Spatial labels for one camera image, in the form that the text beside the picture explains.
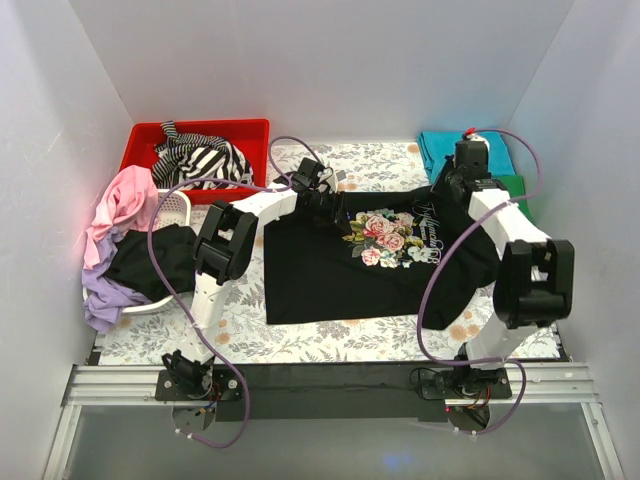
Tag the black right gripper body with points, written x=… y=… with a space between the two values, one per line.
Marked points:
x=451 y=181

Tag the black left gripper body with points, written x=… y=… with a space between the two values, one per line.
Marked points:
x=338 y=211

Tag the black floral print t shirt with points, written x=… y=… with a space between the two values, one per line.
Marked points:
x=396 y=258

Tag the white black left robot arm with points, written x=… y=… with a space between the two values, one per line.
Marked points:
x=224 y=246

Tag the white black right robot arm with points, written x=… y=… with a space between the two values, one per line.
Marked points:
x=534 y=283

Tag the folded blue t shirt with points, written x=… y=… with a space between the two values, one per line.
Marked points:
x=436 y=146

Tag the folded green t shirt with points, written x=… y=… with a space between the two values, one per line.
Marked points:
x=516 y=188

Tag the white plastic laundry basket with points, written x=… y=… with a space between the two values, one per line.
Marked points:
x=176 y=211

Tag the floral patterned table mat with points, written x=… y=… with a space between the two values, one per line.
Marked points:
x=243 y=335

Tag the black white striped shirt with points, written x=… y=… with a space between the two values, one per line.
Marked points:
x=218 y=163

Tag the black shirt in basket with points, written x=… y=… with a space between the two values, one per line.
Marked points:
x=173 y=250

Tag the pink shirt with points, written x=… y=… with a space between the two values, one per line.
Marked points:
x=127 y=203

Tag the lavender shirt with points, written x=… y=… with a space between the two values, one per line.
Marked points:
x=106 y=299

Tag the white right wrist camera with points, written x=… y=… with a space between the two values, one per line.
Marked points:
x=472 y=134

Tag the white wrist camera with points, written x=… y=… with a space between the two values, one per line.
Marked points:
x=332 y=178
x=472 y=134

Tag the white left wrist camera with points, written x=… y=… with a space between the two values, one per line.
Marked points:
x=332 y=178

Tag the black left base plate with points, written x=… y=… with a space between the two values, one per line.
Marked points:
x=225 y=387

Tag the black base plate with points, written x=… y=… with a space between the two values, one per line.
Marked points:
x=225 y=387
x=460 y=382

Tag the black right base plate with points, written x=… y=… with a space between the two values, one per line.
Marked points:
x=460 y=382

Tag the aluminium frame rail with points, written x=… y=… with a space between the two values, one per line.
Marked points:
x=543 y=382

